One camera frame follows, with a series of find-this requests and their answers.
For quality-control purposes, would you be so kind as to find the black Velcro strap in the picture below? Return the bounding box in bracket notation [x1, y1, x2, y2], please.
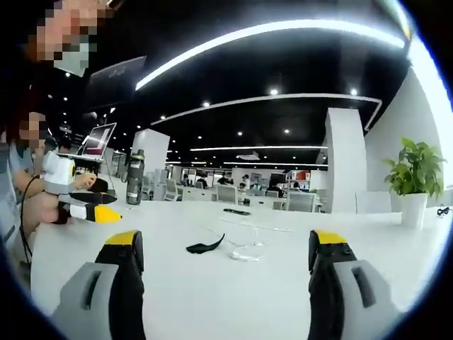
[186, 232, 227, 254]

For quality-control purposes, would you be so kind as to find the white plant pot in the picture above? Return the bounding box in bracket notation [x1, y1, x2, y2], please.
[399, 192, 429, 229]

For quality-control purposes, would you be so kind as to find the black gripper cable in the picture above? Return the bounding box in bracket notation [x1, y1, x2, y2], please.
[18, 174, 46, 266]

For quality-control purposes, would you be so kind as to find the dark monitor screen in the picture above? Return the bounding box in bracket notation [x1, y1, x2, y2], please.
[86, 55, 147, 108]

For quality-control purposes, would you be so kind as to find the person's left hand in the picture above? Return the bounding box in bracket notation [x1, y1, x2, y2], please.
[33, 193, 71, 226]

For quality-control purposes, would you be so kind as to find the dark grey water bottle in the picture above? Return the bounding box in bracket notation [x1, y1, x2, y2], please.
[125, 149, 147, 206]

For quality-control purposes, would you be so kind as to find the silver open laptop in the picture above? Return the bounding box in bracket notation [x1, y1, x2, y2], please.
[76, 122, 118, 161]

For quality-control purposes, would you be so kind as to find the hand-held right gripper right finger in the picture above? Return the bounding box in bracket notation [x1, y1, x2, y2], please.
[306, 229, 403, 340]

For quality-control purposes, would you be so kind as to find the black rounded object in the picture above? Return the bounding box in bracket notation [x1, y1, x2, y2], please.
[88, 178, 118, 205]

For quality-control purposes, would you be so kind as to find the white desktop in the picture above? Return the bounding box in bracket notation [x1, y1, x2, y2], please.
[30, 198, 451, 340]

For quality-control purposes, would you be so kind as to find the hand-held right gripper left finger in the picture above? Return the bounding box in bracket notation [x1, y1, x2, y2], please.
[51, 229, 147, 340]

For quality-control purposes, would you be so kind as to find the green leafy plant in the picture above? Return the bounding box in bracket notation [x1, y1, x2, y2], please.
[381, 137, 447, 198]

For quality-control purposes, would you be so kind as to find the long curved ceiling light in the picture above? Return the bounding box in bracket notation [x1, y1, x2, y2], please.
[134, 19, 406, 92]

